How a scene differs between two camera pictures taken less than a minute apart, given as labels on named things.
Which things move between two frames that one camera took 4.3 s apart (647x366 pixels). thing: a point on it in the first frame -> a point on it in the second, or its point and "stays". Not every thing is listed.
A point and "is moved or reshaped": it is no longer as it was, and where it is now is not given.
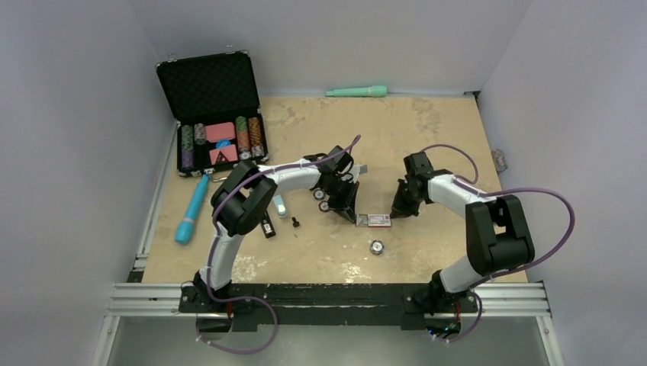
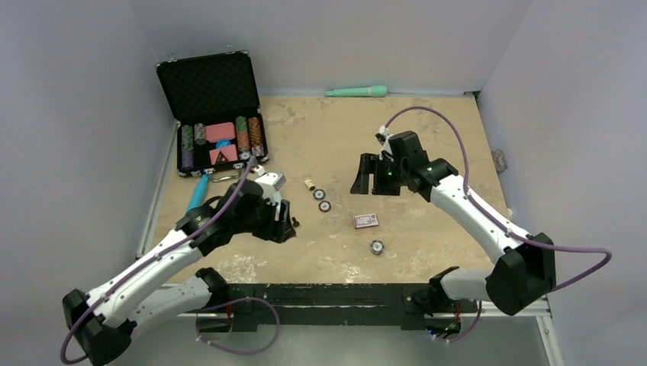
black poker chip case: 214,101 stays
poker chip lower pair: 323,207 stays
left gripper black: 346,206 -> 276,230
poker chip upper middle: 318,194 stays
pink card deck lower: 230,152 stays
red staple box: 373,220 is moved or reshaped
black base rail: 423,308 stays
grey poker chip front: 377,247 stays
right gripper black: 399,209 -> 368,164
